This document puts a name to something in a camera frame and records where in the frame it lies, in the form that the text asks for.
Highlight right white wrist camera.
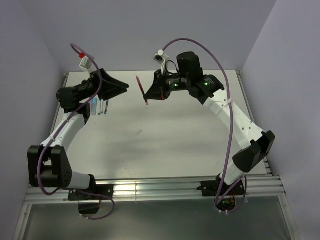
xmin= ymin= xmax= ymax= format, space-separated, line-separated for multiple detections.
xmin=153 ymin=49 xmax=169 ymax=74

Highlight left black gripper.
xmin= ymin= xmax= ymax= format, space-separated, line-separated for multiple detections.
xmin=74 ymin=68 xmax=129 ymax=102

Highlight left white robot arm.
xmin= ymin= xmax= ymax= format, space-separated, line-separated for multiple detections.
xmin=27 ymin=68 xmax=130 ymax=200

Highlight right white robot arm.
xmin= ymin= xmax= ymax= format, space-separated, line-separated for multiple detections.
xmin=144 ymin=50 xmax=275 ymax=195

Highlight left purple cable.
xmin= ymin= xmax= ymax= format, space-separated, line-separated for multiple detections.
xmin=36 ymin=43 xmax=116 ymax=221

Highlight white teal marker pen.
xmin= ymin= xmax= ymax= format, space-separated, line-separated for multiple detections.
xmin=97 ymin=99 xmax=103 ymax=115

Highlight light blue highlighter pen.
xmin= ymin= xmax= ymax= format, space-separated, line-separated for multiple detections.
xmin=91 ymin=98 xmax=98 ymax=116

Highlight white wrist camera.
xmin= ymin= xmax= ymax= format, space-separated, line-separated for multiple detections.
xmin=153 ymin=49 xmax=169 ymax=74
xmin=79 ymin=52 xmax=93 ymax=75

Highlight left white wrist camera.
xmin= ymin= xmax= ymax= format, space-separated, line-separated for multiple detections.
xmin=79 ymin=52 xmax=93 ymax=75

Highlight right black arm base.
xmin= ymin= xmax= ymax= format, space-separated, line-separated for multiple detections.
xmin=198 ymin=179 xmax=245 ymax=213

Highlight aluminium frame rail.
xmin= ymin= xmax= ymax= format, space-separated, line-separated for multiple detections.
xmin=23 ymin=174 xmax=286 ymax=205

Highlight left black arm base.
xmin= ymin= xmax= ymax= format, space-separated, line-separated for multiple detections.
xmin=67 ymin=184 xmax=116 ymax=220

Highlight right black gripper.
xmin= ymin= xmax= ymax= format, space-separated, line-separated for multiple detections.
xmin=144 ymin=68 xmax=190 ymax=101

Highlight red gel pen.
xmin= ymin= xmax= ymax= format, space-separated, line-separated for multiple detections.
xmin=136 ymin=75 xmax=149 ymax=106

